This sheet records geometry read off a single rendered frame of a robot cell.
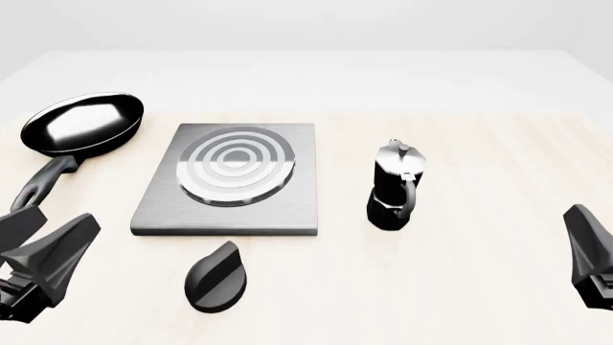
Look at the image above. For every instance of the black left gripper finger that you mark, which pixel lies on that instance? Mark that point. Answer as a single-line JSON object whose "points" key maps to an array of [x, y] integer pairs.
{"points": [[21, 226], [57, 255]]}

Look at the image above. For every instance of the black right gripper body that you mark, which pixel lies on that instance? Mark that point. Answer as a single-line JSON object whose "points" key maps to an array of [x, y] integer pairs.
{"points": [[603, 293]]}

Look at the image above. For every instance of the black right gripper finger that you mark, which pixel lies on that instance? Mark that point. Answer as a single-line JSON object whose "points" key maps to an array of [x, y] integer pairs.
{"points": [[591, 244]]}

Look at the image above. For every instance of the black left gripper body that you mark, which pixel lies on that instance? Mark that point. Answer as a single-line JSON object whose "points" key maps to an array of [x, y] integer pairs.
{"points": [[21, 302]]}

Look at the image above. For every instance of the round black stove knob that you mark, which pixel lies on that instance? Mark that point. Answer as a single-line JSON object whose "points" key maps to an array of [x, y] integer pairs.
{"points": [[215, 280]]}

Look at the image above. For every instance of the flat black stove plate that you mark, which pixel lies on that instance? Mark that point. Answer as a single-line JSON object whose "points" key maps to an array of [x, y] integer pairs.
{"points": [[230, 212]]}

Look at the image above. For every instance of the black frying pan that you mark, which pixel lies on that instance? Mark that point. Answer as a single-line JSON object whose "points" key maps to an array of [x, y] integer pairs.
{"points": [[81, 124]]}

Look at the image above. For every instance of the black moka pot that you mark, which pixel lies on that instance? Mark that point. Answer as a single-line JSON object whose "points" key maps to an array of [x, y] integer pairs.
{"points": [[390, 194]]}

